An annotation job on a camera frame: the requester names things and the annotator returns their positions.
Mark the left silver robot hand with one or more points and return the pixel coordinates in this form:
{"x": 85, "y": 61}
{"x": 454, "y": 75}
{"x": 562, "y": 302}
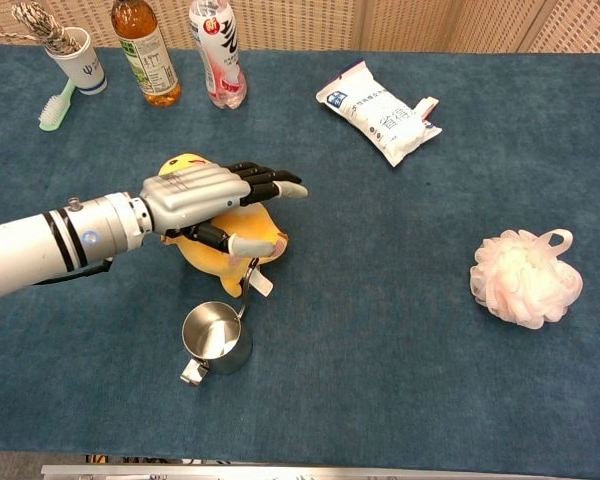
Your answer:
{"x": 195, "y": 195}

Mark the pink label drink bottle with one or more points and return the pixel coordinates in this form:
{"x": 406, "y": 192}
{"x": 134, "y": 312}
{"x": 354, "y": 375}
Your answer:
{"x": 222, "y": 55}

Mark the amber tea bottle green label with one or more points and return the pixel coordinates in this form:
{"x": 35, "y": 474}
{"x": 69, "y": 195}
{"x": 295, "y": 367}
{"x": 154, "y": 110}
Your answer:
{"x": 147, "y": 55}

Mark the pink mesh bath sponge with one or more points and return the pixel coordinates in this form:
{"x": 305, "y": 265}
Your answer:
{"x": 525, "y": 282}

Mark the blue table cloth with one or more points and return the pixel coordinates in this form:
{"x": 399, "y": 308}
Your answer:
{"x": 380, "y": 250}

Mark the white tissue pack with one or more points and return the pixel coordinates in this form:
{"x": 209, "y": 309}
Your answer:
{"x": 380, "y": 117}

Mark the white paper cup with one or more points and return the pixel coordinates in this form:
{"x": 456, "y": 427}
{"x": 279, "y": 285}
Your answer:
{"x": 82, "y": 65}

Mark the green toothbrush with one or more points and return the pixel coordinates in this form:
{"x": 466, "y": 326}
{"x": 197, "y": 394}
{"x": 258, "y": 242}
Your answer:
{"x": 55, "y": 110}

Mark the metal rail at table edge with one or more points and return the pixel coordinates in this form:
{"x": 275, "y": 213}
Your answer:
{"x": 230, "y": 472}

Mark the yellow plush toy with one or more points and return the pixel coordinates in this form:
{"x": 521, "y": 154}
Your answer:
{"x": 250, "y": 230}

